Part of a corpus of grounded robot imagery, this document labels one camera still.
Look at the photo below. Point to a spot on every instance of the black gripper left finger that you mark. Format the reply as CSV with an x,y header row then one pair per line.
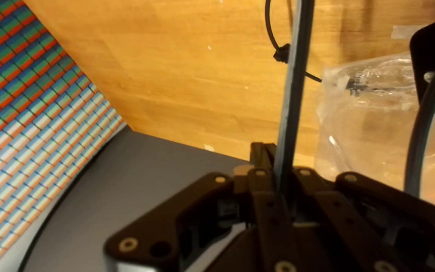
x,y
175,234

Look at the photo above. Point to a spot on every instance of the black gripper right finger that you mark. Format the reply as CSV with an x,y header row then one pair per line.
x,y
390,230

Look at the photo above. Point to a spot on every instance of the clear plastic bag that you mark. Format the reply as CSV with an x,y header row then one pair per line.
x,y
366,117

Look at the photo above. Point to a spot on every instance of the colourful patterned backdrop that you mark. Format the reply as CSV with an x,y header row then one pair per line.
x,y
54,121

